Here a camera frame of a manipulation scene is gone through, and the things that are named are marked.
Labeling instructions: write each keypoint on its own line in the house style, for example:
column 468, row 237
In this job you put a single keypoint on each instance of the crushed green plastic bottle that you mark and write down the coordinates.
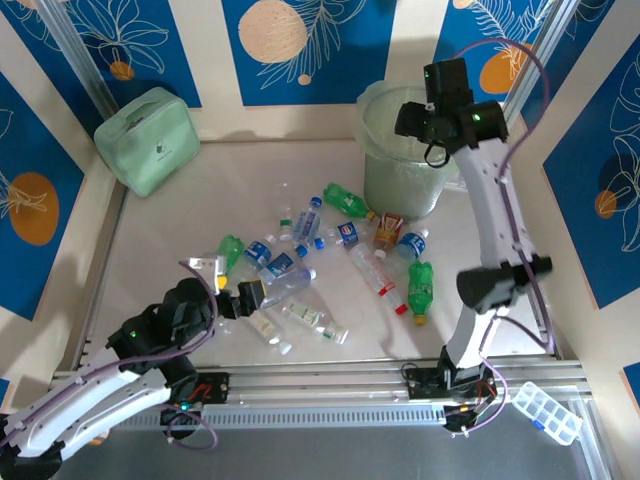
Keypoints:
column 232, row 250

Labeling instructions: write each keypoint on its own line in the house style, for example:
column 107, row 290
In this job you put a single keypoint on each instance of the clear bottle blue cap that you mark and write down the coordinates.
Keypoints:
column 290, row 285

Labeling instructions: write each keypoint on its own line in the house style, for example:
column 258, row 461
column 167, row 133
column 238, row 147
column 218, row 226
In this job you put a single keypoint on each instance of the blue label bottle white cap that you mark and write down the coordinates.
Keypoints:
column 412, row 245
column 257, row 252

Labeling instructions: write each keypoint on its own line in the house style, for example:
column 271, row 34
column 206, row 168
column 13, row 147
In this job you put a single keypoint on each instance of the orange tea bottle white cap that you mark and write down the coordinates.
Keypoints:
column 387, row 230

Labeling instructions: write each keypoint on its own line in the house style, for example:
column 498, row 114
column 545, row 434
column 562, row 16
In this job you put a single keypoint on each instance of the clear bottle white cap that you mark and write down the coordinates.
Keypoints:
column 382, row 255

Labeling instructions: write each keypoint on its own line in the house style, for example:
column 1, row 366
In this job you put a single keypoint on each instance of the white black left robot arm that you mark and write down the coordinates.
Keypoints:
column 90, row 400

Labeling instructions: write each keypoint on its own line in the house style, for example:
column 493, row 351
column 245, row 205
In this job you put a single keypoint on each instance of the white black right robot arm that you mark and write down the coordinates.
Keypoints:
column 487, row 200

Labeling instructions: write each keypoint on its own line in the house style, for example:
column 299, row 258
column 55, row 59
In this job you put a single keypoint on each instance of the green translucent bin liner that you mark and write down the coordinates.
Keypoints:
column 367, row 135

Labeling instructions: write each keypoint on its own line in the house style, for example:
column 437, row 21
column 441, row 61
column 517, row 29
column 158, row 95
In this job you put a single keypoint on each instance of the translucent plastic bin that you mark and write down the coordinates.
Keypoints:
column 400, row 195

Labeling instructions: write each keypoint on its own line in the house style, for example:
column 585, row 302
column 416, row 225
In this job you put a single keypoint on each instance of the clear bottle beige label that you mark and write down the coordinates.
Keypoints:
column 265, row 327

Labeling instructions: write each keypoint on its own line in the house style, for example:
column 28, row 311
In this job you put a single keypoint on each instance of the clear bottle green-white label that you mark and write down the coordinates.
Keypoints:
column 312, row 317

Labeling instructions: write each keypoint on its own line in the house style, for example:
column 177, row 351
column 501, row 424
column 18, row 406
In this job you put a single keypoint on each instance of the small clear green-label bottle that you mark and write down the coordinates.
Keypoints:
column 286, row 230

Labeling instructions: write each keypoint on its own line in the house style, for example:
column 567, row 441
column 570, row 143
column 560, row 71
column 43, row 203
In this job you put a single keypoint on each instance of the clear flat plastic case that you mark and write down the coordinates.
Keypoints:
column 457, row 184

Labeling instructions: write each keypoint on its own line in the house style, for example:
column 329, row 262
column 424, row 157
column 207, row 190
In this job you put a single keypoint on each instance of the soda water bottle blue cap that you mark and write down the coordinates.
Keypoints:
column 306, row 222

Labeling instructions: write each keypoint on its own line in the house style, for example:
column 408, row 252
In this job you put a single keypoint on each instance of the green soda bottle yellow cap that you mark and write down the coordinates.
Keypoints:
column 345, row 200
column 421, row 290

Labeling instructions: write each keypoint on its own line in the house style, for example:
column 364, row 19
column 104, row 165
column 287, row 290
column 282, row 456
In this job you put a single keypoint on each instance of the clear bottle red label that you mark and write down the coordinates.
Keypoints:
column 375, row 272

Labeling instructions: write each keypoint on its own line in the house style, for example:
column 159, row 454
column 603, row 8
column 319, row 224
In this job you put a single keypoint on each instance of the mint green zip pouch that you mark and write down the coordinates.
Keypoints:
column 150, row 145

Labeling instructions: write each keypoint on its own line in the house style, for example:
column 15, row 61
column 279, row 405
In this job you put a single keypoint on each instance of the clear compartment organiser box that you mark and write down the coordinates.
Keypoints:
column 545, row 412

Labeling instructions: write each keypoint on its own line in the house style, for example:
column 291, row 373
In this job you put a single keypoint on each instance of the blue floral wall poster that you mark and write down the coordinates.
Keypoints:
column 50, row 85
column 30, row 150
column 350, row 60
column 560, row 65
column 590, row 225
column 165, row 60
column 450, row 35

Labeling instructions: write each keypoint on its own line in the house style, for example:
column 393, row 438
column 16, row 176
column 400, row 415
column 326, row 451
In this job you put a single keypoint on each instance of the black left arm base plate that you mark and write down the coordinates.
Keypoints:
column 215, row 387

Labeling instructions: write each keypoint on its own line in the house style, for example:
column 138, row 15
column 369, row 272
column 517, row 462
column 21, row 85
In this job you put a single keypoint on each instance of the aluminium side rail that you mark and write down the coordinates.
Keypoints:
column 542, row 320
column 100, row 280

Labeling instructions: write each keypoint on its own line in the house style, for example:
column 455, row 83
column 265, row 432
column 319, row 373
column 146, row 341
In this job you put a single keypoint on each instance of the aluminium corner post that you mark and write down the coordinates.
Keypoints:
column 540, row 50
column 85, row 70

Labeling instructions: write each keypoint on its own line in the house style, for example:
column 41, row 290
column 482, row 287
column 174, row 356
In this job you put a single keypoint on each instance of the aluminium rail frame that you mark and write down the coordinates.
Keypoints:
column 325, row 385

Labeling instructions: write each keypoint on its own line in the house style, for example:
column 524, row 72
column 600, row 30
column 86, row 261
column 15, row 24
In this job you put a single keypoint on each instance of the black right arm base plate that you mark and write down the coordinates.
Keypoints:
column 422, row 385

